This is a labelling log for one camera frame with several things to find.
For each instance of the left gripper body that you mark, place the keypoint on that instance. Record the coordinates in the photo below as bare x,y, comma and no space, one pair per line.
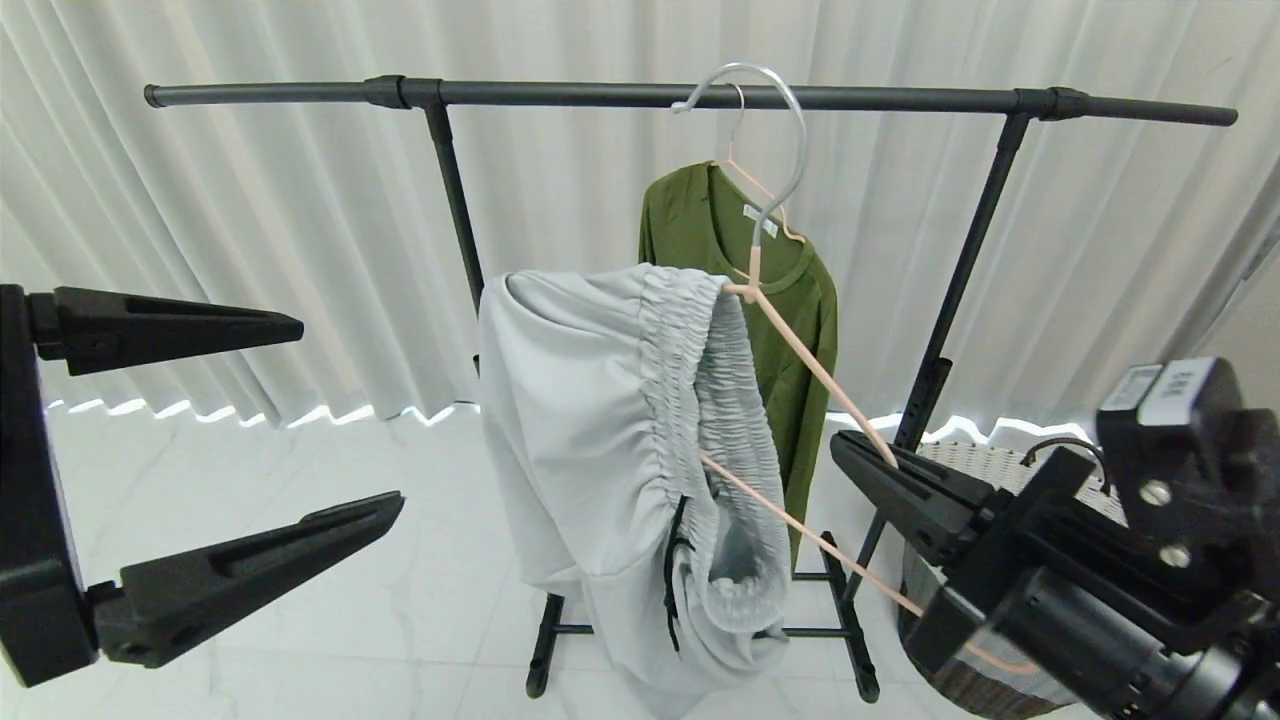
30,520

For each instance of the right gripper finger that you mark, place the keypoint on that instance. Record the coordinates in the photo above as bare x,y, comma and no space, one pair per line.
915,520
930,480

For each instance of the green shirt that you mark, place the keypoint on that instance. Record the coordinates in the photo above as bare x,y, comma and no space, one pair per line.
800,330

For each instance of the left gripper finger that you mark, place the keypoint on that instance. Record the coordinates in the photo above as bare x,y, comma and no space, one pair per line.
130,330
220,590

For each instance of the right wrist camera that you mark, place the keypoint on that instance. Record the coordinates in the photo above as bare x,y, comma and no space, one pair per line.
1190,450

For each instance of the pale grey shorts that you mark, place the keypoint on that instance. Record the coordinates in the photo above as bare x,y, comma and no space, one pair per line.
580,420

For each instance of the pink clothes hanger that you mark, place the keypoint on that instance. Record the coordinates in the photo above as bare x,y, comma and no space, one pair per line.
745,180
800,350

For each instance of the black clothes rack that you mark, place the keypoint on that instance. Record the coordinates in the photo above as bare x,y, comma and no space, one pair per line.
900,98

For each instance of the white laundry basket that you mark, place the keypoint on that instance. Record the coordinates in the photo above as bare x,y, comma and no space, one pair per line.
985,465

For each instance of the white curtain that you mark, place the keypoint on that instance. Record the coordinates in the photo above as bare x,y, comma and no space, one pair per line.
250,220

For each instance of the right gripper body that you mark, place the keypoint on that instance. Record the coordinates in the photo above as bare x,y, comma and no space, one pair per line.
1080,650

